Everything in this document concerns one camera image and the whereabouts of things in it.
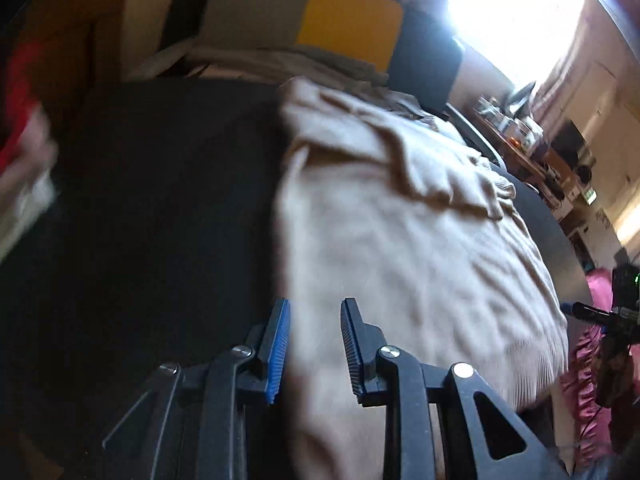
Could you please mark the bright window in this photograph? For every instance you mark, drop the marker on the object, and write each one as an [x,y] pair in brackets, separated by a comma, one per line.
[510,15]

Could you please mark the red cloth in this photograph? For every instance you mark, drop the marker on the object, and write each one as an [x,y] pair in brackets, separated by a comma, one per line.
[17,100]

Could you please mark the white cloth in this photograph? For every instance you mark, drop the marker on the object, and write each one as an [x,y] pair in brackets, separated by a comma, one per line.
[27,195]

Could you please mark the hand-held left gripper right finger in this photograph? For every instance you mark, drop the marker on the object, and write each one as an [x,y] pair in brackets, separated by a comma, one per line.
[351,350]

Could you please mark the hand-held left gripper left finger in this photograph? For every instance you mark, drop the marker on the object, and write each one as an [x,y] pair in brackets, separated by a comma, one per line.
[277,350]

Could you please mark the black monitor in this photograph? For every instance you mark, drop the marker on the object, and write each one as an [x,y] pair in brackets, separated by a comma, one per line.
[569,139]

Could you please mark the grey and yellow cushion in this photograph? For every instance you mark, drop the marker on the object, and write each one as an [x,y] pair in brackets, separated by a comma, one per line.
[300,15]

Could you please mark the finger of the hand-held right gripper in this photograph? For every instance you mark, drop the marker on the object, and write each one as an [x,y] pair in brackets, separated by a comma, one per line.
[590,312]

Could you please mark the beige knit sweater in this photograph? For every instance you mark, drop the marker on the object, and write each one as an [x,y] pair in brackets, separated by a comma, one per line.
[400,240]

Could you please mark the wooden wardrobe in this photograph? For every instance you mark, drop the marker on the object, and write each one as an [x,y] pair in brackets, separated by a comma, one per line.
[65,35]

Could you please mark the dark blue pillow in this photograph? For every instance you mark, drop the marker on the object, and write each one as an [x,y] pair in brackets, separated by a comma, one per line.
[427,57]

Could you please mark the cluttered wooden desk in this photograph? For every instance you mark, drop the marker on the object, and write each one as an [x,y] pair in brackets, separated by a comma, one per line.
[525,155]

